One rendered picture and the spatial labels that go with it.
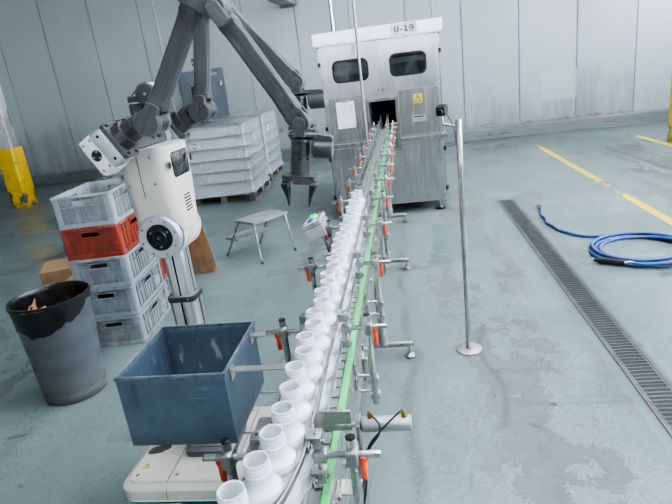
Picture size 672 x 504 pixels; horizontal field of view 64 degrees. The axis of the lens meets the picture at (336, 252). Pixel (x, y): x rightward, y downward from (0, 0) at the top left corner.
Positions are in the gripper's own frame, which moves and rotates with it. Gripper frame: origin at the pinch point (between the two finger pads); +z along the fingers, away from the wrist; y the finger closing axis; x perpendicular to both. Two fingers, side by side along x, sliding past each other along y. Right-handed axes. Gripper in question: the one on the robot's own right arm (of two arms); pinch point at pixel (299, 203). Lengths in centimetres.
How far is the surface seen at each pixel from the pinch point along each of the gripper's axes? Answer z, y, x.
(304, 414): 15, 16, -85
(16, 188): 193, -660, 755
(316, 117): 64, -140, 1021
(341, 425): 20, 22, -81
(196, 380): 39, -20, -41
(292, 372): 11, 13, -79
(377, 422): 17, 28, -83
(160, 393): 44, -30, -41
